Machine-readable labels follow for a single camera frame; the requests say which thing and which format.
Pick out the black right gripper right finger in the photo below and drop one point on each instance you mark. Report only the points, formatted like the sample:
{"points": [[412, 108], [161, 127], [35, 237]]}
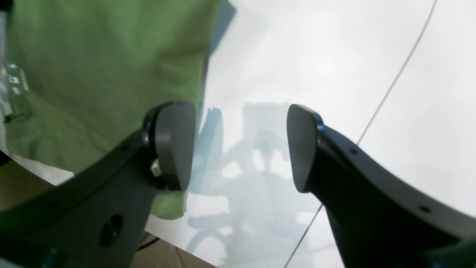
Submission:
{"points": [[377, 220]]}

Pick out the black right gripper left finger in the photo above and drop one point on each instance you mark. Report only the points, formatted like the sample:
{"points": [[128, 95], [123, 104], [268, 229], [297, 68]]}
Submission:
{"points": [[97, 218]]}

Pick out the green t-shirt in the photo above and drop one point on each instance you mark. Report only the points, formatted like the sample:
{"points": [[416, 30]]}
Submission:
{"points": [[82, 74]]}

